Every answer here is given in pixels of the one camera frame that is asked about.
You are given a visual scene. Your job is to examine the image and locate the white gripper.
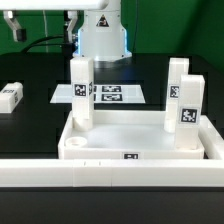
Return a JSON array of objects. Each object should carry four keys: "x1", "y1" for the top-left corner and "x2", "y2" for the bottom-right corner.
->
[{"x1": 0, "y1": 0, "x2": 109, "y2": 43}]

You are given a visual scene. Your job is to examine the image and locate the white desk top tray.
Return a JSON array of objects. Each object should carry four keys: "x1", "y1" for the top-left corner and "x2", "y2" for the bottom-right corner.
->
[{"x1": 58, "y1": 110, "x2": 204, "y2": 159}]

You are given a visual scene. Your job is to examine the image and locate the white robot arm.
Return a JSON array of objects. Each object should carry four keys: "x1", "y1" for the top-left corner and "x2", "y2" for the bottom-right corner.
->
[{"x1": 0, "y1": 0, "x2": 132, "y2": 62}]

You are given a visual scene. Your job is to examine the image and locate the white base marker plate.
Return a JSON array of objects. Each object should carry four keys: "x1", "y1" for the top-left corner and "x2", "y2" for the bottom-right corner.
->
[{"x1": 50, "y1": 84, "x2": 145, "y2": 104}]

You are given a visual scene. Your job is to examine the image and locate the white L-shaped obstacle fence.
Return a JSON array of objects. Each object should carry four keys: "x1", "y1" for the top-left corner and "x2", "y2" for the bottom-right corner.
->
[{"x1": 0, "y1": 115, "x2": 224, "y2": 187}]

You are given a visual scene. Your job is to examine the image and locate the thin white cable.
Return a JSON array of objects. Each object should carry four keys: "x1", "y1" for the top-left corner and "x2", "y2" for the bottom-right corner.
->
[{"x1": 41, "y1": 9, "x2": 50, "y2": 54}]

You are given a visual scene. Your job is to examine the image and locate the black cable with connector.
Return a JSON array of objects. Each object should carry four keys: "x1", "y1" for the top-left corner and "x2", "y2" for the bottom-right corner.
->
[{"x1": 20, "y1": 34, "x2": 76, "y2": 54}]

